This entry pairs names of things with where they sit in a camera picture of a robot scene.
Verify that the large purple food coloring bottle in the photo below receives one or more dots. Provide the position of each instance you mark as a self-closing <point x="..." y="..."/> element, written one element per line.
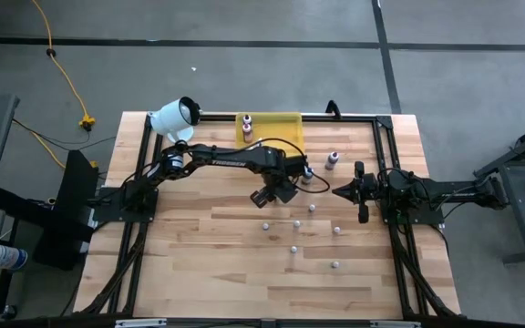
<point x="332" y="160"/>

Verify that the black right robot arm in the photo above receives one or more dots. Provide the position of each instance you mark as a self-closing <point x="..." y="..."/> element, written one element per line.
<point x="454" y="193"/>

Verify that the black controller box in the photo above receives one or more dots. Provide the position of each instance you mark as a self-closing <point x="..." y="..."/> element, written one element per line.
<point x="68" y="205"/>

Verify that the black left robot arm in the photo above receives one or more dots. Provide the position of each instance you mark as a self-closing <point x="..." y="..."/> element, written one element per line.
<point x="226" y="159"/>

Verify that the white spotlight lamp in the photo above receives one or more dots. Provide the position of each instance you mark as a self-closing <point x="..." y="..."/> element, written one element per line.
<point x="171" y="118"/>

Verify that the yellow translucent plastic bin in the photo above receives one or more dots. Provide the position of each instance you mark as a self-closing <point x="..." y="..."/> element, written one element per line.
<point x="276" y="130"/>

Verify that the black aluminium table frame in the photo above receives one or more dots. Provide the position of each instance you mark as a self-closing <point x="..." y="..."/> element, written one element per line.
<point x="349" y="119"/>

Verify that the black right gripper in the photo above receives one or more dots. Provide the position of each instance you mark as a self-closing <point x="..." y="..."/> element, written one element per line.
<point x="368" y="189"/>

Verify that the large pink food coloring bottle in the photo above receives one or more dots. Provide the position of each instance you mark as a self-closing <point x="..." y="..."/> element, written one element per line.
<point x="247" y="133"/>

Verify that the white and blue can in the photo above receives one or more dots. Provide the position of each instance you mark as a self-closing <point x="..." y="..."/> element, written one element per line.
<point x="11" y="258"/>

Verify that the large blue food coloring bottle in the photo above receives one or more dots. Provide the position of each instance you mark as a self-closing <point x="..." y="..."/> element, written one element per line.
<point x="307" y="176"/>

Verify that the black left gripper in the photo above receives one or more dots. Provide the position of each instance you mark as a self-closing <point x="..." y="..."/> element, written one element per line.
<point x="285" y="171"/>

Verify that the dark metal side cart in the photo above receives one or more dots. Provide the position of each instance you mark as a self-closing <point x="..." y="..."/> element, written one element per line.
<point x="522" y="196"/>

